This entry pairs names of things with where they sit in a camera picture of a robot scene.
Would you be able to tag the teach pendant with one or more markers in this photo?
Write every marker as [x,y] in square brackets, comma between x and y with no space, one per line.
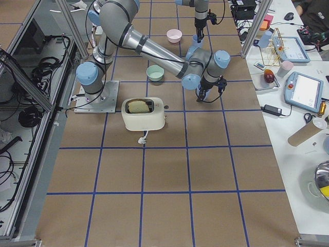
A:
[290,49]
[303,91]

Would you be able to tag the gold wire rack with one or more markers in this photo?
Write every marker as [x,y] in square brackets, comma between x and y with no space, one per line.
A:
[271,54]

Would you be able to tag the black computer mouse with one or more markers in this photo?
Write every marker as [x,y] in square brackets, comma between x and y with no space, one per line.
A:
[289,16]

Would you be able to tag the teach pendant far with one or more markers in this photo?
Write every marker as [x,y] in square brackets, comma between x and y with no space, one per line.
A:
[290,49]

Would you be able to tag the small remote control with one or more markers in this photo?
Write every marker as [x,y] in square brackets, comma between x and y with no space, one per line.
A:
[260,65]

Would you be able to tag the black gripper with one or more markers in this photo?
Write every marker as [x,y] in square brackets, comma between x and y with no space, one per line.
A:
[199,26]
[204,86]

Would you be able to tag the light blue cup on rack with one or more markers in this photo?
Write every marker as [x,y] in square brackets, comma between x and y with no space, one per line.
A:
[265,39]

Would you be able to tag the metal bowl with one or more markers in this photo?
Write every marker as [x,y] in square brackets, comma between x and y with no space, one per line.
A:
[318,187]

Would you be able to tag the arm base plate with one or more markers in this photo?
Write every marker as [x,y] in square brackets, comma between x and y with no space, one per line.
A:
[106,103]

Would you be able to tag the black power adapter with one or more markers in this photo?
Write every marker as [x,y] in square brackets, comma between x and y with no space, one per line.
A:
[271,110]

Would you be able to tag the cream toaster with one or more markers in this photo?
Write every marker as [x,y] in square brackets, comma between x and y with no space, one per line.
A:
[152,120]

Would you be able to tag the aluminium frame post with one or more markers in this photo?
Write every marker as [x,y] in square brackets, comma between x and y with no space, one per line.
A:
[252,33]

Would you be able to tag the cardboard tube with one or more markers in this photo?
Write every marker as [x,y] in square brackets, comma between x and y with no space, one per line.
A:
[307,131]

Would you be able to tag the pink bowl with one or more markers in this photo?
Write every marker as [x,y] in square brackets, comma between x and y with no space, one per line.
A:
[174,35]

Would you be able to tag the teach pendant near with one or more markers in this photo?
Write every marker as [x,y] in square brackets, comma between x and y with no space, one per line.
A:
[303,91]

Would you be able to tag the grey cup on desk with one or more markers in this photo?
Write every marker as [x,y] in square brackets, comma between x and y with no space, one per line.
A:
[285,67]

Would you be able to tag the bread slice in toaster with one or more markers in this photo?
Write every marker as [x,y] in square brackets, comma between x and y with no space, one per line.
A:
[138,107]

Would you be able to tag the white toaster plug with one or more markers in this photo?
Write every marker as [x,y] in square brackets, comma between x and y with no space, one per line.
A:
[143,140]

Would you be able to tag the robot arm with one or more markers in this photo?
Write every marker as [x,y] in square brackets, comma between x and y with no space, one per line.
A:
[200,70]
[201,15]

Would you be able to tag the mint green bowl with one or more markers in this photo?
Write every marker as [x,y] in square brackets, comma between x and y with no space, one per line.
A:
[155,72]

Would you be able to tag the red mango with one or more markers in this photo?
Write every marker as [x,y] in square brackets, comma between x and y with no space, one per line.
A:
[269,76]

